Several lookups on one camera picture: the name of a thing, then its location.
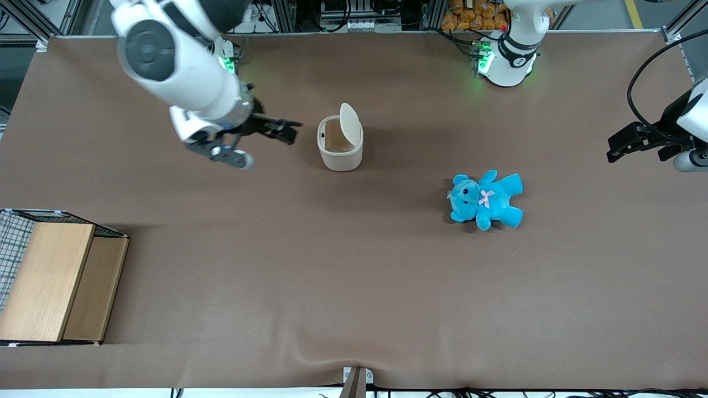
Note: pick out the blue teddy bear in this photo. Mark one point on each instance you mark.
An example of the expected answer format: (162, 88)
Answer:
(492, 202)

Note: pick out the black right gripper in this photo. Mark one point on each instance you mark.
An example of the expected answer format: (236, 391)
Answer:
(258, 124)

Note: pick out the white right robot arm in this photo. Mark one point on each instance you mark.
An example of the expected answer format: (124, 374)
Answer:
(177, 72)

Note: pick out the brown table cover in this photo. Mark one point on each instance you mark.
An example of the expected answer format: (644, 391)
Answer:
(332, 276)

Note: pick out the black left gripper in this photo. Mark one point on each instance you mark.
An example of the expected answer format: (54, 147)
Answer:
(665, 132)

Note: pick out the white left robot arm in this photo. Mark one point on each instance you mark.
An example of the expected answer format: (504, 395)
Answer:
(514, 55)

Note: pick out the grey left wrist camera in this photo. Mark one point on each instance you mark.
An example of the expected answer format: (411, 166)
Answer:
(691, 160)

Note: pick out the wooden shelf board box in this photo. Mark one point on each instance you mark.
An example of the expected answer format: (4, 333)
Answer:
(50, 276)

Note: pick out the aluminium frame post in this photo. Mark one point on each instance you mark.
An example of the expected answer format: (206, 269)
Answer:
(677, 25)

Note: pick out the beige lidded trash can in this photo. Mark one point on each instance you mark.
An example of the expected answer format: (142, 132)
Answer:
(340, 160)

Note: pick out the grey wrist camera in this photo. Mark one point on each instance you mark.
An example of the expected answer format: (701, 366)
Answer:
(691, 160)
(229, 156)

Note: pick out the white power strip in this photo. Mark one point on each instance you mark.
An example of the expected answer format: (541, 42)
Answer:
(359, 25)

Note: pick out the metal table clamp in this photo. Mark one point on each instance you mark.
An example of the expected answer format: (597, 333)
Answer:
(357, 384)

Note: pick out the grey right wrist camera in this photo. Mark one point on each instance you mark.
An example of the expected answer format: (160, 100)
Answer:
(229, 156)

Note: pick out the orange plush toy pile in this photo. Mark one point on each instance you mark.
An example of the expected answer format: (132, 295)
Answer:
(470, 19)

